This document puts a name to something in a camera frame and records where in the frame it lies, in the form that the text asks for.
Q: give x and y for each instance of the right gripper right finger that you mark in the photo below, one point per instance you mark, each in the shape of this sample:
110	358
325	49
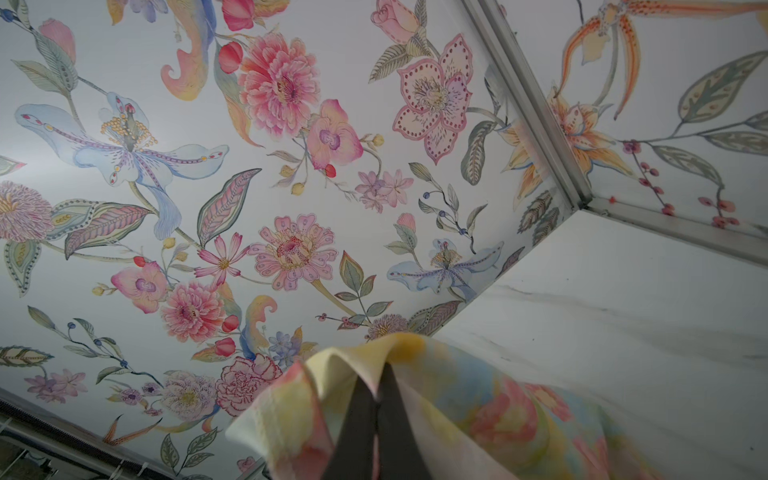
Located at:
399	456

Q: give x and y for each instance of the pastel floral cloth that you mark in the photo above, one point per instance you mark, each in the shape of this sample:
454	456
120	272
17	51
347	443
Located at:
469	420

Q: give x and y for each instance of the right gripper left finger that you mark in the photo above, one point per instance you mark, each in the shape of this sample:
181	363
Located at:
353	457

